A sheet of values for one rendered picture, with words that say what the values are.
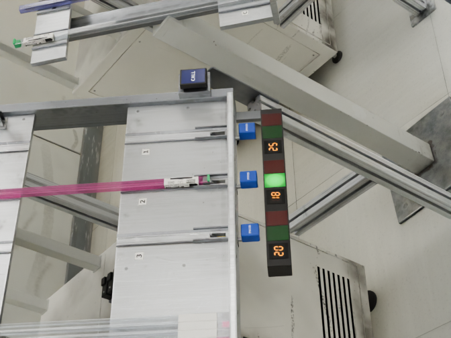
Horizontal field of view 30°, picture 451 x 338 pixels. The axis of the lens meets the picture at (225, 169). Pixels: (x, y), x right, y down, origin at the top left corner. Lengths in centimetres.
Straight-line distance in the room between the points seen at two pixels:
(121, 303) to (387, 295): 94
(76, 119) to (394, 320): 93
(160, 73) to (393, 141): 88
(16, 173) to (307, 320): 73
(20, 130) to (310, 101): 68
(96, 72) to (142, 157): 116
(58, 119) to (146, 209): 30
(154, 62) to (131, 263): 130
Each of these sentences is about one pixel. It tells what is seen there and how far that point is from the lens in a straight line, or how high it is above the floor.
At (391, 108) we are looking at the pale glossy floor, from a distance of 240.
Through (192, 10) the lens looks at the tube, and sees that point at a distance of 163.
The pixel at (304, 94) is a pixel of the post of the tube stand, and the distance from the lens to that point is 192.
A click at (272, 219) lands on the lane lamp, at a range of 142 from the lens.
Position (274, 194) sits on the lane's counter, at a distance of 145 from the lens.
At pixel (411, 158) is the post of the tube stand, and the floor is 7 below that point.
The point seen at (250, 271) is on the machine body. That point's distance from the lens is 185.
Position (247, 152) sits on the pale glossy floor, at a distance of 291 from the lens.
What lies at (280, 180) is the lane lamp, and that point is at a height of 65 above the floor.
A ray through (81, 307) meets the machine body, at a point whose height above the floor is 62.
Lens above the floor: 144
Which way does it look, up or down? 29 degrees down
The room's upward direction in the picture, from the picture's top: 66 degrees counter-clockwise
